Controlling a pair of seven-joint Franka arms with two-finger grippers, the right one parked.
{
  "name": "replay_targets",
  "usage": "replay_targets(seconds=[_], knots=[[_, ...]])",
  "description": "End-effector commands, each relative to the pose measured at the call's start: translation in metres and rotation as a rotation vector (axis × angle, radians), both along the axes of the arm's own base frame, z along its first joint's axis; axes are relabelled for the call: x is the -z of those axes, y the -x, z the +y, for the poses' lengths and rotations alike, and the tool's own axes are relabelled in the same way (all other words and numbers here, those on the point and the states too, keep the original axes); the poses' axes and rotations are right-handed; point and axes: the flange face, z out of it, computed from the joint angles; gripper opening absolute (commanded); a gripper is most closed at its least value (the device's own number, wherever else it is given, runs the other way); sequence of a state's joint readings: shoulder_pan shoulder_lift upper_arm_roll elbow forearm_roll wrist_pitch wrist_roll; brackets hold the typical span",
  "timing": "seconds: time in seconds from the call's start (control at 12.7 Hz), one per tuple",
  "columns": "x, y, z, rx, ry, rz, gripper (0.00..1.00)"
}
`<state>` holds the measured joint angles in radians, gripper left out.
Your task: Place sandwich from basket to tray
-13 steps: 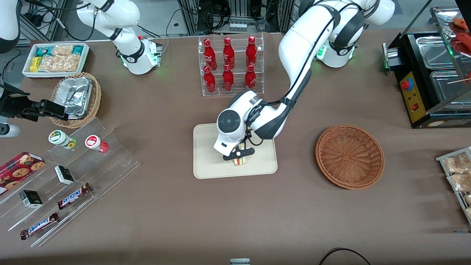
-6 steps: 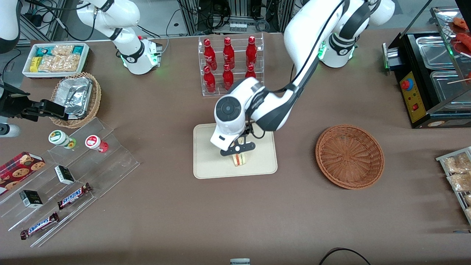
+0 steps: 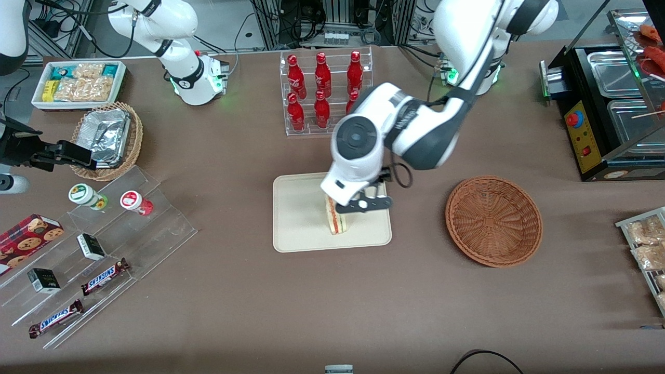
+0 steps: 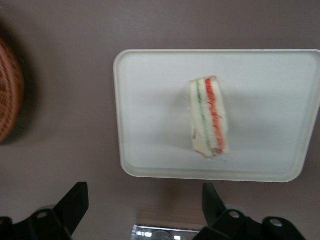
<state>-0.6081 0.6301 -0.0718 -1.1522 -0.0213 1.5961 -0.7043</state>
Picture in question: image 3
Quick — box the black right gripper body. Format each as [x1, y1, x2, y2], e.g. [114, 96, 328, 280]
[0, 118, 59, 172]

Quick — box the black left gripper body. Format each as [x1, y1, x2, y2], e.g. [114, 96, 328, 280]
[364, 167, 392, 200]

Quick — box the plastic sandwich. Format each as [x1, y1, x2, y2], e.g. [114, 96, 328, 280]
[325, 195, 348, 236]

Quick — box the small tan wicker basket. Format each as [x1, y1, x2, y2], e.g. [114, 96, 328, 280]
[70, 102, 144, 182]

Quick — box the cream plastic tray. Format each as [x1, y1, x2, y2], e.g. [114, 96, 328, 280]
[273, 172, 392, 253]

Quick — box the large brown wicker basket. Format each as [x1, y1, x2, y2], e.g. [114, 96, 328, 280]
[445, 176, 543, 268]

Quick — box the green lid yogurt cup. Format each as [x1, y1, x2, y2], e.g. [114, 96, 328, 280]
[68, 183, 109, 211]

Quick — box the white snack bin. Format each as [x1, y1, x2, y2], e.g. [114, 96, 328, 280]
[31, 60, 128, 112]

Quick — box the clear rice cracker bag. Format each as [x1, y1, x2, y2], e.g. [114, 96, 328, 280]
[54, 63, 113, 102]

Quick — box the red lid yogurt cup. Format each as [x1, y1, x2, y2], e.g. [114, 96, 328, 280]
[119, 190, 154, 217]

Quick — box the red cookie box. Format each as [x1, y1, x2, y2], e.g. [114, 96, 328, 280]
[0, 213, 65, 276]

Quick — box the small black box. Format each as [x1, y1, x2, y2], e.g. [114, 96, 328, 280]
[76, 233, 107, 261]
[26, 268, 62, 295]

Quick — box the clear acrylic step display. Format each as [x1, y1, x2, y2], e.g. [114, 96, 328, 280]
[0, 165, 198, 350]

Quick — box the snickers chocolate bar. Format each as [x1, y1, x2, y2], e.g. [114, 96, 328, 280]
[80, 258, 131, 297]
[28, 299, 85, 339]

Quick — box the clear acrylic bottle rack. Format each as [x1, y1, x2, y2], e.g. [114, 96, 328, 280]
[280, 46, 374, 138]

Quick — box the black food warmer machine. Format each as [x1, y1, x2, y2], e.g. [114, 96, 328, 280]
[539, 8, 665, 182]

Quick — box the steel food pan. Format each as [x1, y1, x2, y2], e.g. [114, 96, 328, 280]
[607, 99, 665, 146]
[587, 50, 646, 99]

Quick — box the clear bagged pastry pack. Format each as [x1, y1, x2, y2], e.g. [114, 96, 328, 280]
[626, 215, 665, 246]
[631, 244, 665, 271]

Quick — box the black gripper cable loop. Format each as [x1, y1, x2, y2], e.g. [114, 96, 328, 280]
[390, 163, 414, 189]

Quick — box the black floor cable loop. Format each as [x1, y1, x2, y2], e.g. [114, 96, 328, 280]
[449, 349, 526, 374]

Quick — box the aluminium frame rack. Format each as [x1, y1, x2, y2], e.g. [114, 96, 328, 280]
[249, 0, 433, 51]

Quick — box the grey wire snack rack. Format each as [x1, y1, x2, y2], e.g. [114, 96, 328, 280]
[615, 207, 665, 317]

